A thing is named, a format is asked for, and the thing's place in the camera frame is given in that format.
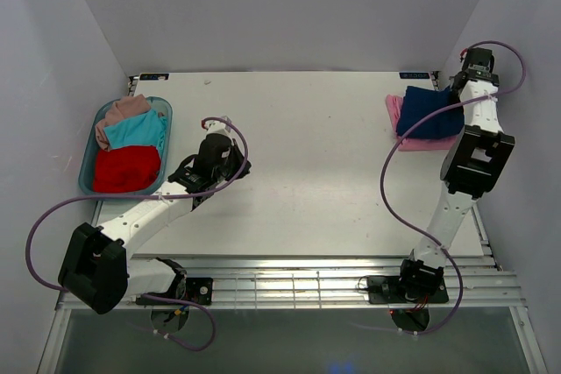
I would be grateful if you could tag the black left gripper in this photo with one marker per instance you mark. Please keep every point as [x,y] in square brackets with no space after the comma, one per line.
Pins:
[237,155]

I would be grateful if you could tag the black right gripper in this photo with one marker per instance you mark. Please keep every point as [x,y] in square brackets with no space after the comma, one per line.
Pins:
[456,85]

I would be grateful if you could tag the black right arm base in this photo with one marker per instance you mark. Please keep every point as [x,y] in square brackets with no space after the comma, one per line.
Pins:
[388,290]

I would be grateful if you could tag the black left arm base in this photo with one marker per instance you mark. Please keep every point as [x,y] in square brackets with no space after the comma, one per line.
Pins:
[198,290]

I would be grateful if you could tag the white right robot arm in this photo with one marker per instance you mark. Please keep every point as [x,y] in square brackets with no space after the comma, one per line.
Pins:
[470,169]

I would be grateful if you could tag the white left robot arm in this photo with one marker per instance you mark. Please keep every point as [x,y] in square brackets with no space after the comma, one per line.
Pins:
[99,268]

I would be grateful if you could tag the light blue t shirt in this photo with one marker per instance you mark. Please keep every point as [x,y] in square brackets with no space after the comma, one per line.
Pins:
[148,129]

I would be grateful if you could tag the teal plastic tray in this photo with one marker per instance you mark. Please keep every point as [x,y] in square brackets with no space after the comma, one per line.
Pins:
[86,176]

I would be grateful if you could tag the folded pink t shirt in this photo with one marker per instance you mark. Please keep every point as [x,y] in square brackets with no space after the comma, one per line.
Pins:
[393,105]

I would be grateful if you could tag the red t shirt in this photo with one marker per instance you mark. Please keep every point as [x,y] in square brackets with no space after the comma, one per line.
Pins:
[127,169]

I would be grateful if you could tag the beige t shirt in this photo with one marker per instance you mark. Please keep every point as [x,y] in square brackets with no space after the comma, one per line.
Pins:
[119,110]

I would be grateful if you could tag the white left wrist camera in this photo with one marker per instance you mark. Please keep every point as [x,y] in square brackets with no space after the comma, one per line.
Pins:
[219,126]

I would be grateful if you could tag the aluminium front rail frame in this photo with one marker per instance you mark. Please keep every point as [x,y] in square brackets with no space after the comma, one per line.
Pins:
[337,283]

